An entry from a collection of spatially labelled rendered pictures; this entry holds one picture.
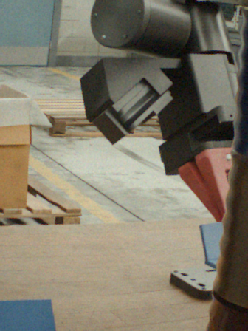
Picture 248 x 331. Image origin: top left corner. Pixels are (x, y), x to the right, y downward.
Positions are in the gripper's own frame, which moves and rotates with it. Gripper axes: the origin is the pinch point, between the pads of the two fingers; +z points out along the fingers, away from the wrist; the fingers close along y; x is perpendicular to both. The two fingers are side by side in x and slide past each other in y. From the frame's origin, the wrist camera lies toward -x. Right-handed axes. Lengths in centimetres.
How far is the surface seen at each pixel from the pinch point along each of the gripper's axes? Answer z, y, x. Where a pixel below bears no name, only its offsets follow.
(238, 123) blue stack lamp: 5, 42, -30
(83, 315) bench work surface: 3.2, -14.3, -8.4
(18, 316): 3.7, -5.3, -17.9
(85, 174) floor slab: -125, -424, 200
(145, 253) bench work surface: -4.6, -28.4, 7.1
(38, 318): 4.0, -5.2, -16.3
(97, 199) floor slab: -97, -375, 180
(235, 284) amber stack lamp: 9, 41, -30
